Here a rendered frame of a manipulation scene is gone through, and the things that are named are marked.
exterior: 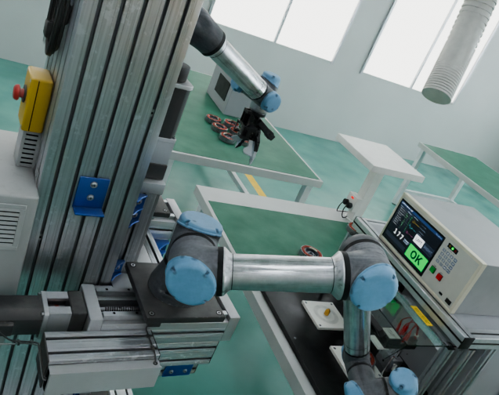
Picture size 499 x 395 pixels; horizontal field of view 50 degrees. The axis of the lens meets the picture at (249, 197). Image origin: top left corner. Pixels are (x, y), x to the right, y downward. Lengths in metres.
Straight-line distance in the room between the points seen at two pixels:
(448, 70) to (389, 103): 4.73
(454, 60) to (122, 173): 2.09
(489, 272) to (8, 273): 1.40
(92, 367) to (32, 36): 4.94
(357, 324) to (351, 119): 6.08
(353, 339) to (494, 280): 0.57
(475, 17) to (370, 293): 2.11
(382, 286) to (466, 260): 0.63
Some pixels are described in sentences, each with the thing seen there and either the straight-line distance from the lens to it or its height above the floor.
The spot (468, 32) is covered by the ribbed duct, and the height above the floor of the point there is 1.91.
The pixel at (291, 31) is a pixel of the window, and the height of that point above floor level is 1.18.
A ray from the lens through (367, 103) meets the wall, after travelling 7.51.
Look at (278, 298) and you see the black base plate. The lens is 2.12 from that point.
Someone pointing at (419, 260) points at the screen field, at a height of 1.17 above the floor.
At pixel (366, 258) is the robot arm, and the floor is 1.38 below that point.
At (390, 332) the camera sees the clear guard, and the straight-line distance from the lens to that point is 1.73.
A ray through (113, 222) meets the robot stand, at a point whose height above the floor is 1.15.
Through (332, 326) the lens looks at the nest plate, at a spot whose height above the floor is 0.78.
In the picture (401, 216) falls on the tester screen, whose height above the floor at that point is 1.24.
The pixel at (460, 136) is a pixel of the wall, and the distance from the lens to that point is 8.82.
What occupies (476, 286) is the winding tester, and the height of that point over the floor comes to 1.23.
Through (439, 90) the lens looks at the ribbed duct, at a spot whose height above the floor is 1.60.
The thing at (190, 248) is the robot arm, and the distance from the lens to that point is 1.25.
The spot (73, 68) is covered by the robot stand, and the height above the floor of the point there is 1.53.
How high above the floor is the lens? 1.90
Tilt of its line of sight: 24 degrees down
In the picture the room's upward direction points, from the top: 23 degrees clockwise
